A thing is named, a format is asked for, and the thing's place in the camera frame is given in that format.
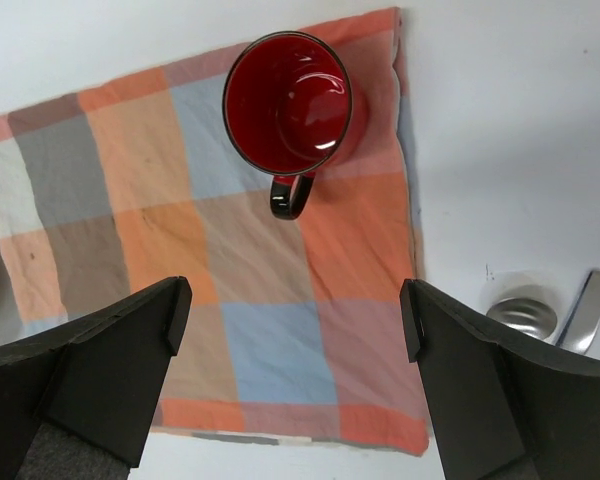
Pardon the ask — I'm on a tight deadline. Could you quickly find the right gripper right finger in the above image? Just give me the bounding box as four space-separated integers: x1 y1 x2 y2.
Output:
400 280 600 479

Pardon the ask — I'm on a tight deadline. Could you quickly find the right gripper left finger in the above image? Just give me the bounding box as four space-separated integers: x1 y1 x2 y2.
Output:
0 277 191 468

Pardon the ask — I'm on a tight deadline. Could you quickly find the silver knife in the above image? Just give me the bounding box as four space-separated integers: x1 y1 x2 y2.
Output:
554 268 600 355

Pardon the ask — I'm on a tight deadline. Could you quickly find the checkered orange grey cloth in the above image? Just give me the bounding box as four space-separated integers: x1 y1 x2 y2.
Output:
0 62 430 459

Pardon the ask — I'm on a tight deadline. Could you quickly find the red mug black handle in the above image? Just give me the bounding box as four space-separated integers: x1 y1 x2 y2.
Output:
222 31 369 220

